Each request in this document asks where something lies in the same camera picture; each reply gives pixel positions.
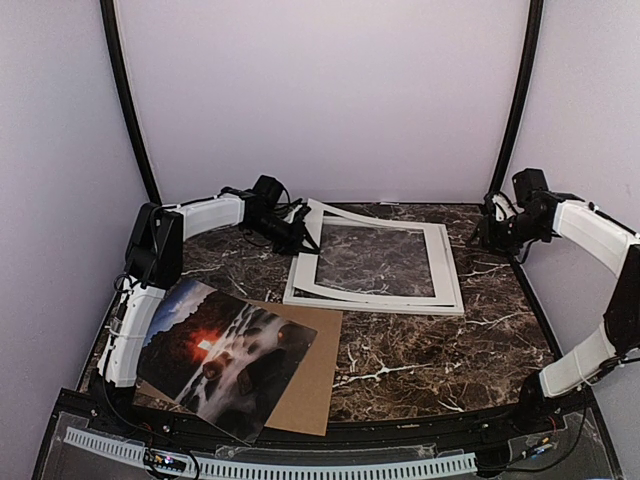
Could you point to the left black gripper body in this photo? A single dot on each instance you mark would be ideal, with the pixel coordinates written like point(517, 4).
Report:
point(286, 239)

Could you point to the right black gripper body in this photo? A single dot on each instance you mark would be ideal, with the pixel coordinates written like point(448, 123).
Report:
point(501, 239)

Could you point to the white picture frame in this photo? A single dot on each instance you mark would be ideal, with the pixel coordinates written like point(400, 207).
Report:
point(450, 280)

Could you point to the clear acrylic sheet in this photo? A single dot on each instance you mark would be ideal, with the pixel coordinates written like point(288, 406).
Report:
point(374, 261)

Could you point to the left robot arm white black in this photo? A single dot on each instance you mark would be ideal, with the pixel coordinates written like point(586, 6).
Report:
point(154, 257)

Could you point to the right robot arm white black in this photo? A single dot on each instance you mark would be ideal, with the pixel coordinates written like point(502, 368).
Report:
point(593, 278)

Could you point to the dark landscape photo print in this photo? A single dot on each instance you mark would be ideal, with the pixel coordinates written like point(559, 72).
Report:
point(222, 358)

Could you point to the brown cardboard backing board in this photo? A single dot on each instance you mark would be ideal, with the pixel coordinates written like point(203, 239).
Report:
point(304, 406)

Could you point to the small green circuit board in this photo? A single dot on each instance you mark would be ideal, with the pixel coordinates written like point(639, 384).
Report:
point(159, 461)

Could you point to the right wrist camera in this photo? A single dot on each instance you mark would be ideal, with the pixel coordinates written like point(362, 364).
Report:
point(500, 206)

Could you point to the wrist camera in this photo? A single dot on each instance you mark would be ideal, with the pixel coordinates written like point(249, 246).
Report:
point(298, 209)
point(500, 206)

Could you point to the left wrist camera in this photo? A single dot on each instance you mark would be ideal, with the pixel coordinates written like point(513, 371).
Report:
point(298, 209)

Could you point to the right black corner post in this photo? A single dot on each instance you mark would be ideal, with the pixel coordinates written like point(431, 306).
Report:
point(526, 64)

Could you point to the black corner post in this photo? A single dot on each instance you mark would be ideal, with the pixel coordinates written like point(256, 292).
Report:
point(126, 101)
point(526, 64)

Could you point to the white slotted cable duct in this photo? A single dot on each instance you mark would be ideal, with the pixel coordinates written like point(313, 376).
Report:
point(203, 467)

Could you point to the left black corner post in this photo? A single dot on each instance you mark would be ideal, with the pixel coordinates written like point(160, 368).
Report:
point(126, 101)

